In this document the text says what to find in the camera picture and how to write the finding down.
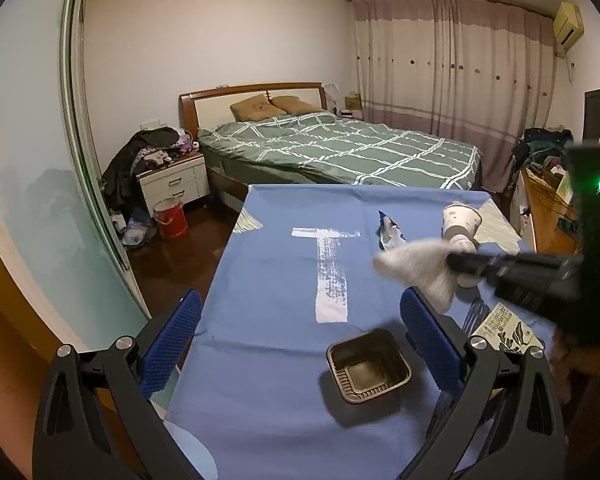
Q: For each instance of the white plastic bag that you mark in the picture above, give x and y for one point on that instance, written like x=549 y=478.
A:
x=420 y=265

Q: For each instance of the brown plastic tray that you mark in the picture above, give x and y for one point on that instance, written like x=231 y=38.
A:
x=370 y=375

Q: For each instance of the red bucket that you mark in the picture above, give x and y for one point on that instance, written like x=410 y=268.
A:
x=172 y=222

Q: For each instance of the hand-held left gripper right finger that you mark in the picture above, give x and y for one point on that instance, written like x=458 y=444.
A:
x=430 y=345

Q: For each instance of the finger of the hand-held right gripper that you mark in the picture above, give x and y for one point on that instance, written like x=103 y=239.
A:
x=475 y=263

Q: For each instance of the wooden desk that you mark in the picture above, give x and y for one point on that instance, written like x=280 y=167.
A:
x=542 y=210

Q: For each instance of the pink white curtain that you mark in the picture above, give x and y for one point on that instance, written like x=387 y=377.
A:
x=455 y=85

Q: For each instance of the sliding wardrobe door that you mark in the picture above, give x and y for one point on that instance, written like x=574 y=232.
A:
x=40 y=210

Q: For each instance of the white paper cup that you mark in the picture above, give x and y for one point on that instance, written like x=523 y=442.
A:
x=462 y=220

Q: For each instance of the brown pillow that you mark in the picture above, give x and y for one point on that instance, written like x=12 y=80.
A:
x=257 y=108
x=295 y=104

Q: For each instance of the black television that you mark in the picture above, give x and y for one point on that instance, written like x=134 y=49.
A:
x=597 y=115

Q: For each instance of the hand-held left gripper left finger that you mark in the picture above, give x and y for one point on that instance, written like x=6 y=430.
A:
x=172 y=342

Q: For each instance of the pile of dark clothes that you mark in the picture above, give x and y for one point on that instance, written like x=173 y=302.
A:
x=125 y=170

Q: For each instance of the green checked duvet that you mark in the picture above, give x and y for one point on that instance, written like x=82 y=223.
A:
x=355 y=155

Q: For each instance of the wall air conditioner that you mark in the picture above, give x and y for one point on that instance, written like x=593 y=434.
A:
x=567 y=25

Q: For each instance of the printed leaf packet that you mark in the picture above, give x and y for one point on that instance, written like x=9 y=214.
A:
x=505 y=330

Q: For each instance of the heap of plastic bags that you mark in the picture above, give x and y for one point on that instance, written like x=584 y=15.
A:
x=135 y=232

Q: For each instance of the tissue box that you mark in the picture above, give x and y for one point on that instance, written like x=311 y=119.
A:
x=352 y=101

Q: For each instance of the wooden bed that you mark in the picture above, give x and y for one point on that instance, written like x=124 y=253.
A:
x=210 y=107

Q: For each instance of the small blue white packet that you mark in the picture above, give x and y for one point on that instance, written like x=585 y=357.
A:
x=390 y=235

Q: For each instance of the clothes heap on desk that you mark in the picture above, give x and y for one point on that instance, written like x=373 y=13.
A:
x=540 y=145

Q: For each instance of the white nightstand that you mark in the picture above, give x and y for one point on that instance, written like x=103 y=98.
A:
x=175 y=185

